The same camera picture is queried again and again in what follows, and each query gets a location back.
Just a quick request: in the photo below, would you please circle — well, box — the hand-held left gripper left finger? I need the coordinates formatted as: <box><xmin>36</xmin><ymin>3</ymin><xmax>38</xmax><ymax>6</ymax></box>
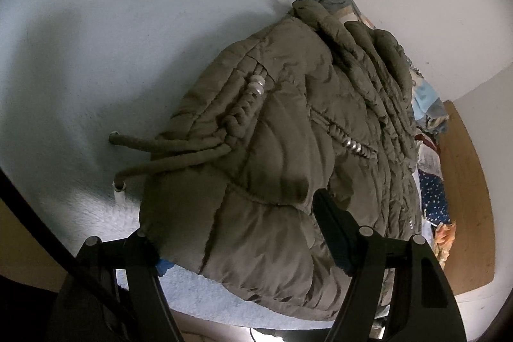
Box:
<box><xmin>50</xmin><ymin>232</ymin><xmax>185</xmax><ymax>342</ymax></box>

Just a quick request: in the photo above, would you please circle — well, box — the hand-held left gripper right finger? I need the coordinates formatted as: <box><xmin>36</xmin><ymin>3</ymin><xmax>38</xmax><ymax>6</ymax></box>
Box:
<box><xmin>312</xmin><ymin>188</ymin><xmax>467</xmax><ymax>342</ymax></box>

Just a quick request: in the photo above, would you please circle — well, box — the pile of colourful clothes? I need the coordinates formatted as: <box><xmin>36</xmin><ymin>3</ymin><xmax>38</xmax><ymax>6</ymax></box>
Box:
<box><xmin>413</xmin><ymin>131</ymin><xmax>451</xmax><ymax>226</ymax></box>

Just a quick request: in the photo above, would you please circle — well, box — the black cable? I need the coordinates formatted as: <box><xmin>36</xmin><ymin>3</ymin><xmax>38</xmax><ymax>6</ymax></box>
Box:
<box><xmin>0</xmin><ymin>168</ymin><xmax>137</xmax><ymax>342</ymax></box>

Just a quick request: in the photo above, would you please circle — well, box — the wooden headboard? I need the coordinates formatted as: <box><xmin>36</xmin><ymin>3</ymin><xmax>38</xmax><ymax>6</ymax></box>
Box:
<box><xmin>439</xmin><ymin>102</ymin><xmax>495</xmax><ymax>295</ymax></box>

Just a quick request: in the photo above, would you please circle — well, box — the light blue bed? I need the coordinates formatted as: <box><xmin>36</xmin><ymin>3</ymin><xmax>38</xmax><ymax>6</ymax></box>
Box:
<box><xmin>0</xmin><ymin>0</ymin><xmax>401</xmax><ymax>330</ymax></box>

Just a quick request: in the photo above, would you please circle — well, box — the olive puffer jacket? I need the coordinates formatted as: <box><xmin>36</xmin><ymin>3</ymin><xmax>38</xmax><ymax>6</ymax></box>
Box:
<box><xmin>108</xmin><ymin>0</ymin><xmax>423</xmax><ymax>322</ymax></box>

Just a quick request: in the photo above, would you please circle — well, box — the orange cloth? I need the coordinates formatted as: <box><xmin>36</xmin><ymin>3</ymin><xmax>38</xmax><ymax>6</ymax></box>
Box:
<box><xmin>431</xmin><ymin>222</ymin><xmax>455</xmax><ymax>271</ymax></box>

